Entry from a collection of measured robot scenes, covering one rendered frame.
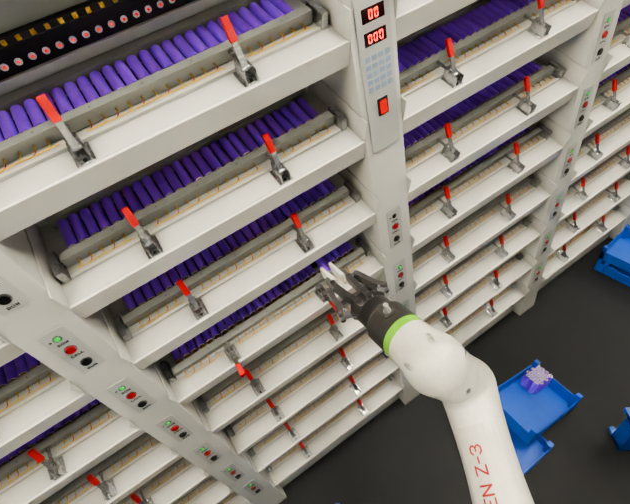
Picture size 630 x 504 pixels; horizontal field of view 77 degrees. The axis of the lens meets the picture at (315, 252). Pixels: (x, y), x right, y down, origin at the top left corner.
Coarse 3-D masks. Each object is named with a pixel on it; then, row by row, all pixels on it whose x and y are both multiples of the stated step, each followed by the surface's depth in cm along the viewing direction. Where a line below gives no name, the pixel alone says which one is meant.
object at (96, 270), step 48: (288, 96) 82; (336, 96) 78; (192, 144) 77; (240, 144) 77; (288, 144) 78; (336, 144) 79; (96, 192) 73; (144, 192) 73; (192, 192) 72; (240, 192) 74; (288, 192) 76; (48, 240) 71; (96, 240) 68; (144, 240) 67; (192, 240) 70; (48, 288) 61; (96, 288) 66
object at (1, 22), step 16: (0, 0) 56; (16, 0) 56; (32, 0) 57; (48, 0) 58; (64, 0) 59; (80, 0) 60; (0, 16) 56; (16, 16) 57; (32, 16) 58; (0, 32) 57; (112, 48) 65; (0, 96) 61
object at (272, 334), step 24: (360, 240) 106; (360, 264) 106; (384, 264) 104; (288, 312) 101; (312, 312) 100; (264, 336) 98; (168, 360) 96; (216, 360) 96; (240, 360) 96; (168, 384) 92; (192, 384) 93; (216, 384) 97
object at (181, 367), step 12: (360, 252) 105; (336, 264) 104; (348, 264) 105; (300, 288) 101; (288, 300) 100; (264, 312) 98; (240, 324) 97; (252, 324) 97; (228, 336) 96; (204, 348) 95; (216, 348) 95; (192, 360) 94; (180, 372) 94
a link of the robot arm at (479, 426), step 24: (480, 360) 75; (480, 384) 69; (456, 408) 70; (480, 408) 68; (456, 432) 69; (480, 432) 66; (504, 432) 66; (480, 456) 64; (504, 456) 64; (480, 480) 63; (504, 480) 61
